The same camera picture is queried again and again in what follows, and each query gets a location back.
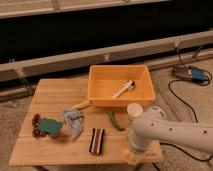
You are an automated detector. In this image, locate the yellow banana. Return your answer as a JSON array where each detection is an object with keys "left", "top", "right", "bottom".
[{"left": 72, "top": 100, "right": 91, "bottom": 110}]

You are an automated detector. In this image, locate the green plastic cup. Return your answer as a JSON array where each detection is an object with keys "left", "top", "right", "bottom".
[{"left": 127, "top": 103, "right": 143, "bottom": 121}]

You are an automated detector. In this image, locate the black power cable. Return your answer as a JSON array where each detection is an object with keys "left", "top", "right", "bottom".
[{"left": 159, "top": 46, "right": 213, "bottom": 163}]

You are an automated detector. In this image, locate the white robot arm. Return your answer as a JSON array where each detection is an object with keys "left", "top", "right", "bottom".
[{"left": 127, "top": 103, "right": 213, "bottom": 155}]

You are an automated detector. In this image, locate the orange plastic bin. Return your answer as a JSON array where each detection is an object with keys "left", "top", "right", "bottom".
[{"left": 87, "top": 65, "right": 156, "bottom": 107}]

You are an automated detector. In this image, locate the white spoon in bin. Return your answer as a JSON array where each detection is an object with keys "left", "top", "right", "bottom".
[{"left": 112, "top": 80, "right": 135, "bottom": 99}]

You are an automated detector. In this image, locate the green chili pepper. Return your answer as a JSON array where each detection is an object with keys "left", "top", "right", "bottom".
[{"left": 108, "top": 111, "right": 125, "bottom": 131}]

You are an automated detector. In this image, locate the blue black power adapter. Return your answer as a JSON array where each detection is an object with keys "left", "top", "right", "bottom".
[{"left": 172, "top": 66, "right": 206, "bottom": 83}]

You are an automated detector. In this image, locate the wooden table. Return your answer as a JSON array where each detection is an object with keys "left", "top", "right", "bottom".
[{"left": 8, "top": 78, "right": 164, "bottom": 167}]

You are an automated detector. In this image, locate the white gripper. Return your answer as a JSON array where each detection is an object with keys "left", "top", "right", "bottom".
[{"left": 123, "top": 149, "right": 144, "bottom": 165}]

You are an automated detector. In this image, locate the striped chocolate wafer bar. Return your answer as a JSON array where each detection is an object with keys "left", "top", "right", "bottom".
[{"left": 89, "top": 128, "right": 105, "bottom": 155}]

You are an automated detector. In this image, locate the dark red grapes bunch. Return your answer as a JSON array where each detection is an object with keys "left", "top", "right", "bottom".
[{"left": 32, "top": 114, "right": 46, "bottom": 138}]

